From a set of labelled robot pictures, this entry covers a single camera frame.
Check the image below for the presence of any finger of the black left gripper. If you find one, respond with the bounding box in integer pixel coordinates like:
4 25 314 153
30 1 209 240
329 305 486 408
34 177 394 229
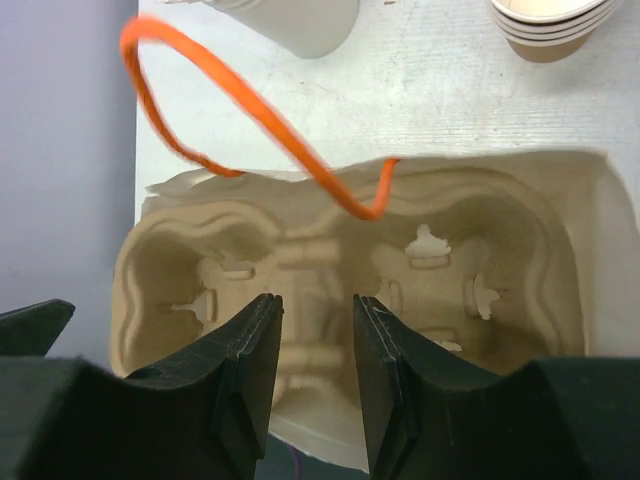
0 299 75 357

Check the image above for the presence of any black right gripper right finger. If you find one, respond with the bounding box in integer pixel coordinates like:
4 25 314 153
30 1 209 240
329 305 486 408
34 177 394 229
353 296 639 479

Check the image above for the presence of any stack of brown paper cups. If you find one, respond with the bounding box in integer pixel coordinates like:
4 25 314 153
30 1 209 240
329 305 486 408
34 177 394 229
486 0 623 63

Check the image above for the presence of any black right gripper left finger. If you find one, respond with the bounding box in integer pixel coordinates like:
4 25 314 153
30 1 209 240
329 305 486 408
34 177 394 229
1 294 283 479

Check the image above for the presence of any white cylindrical straw holder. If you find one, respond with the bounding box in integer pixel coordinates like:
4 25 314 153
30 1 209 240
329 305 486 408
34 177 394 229
161 0 360 59

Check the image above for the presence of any printed paper takeout bag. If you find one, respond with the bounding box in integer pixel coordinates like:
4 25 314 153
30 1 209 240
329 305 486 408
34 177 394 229
119 14 640 474

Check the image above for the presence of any brown cardboard cup carrier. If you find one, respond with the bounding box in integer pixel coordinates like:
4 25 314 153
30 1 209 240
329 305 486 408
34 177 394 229
109 167 586 401

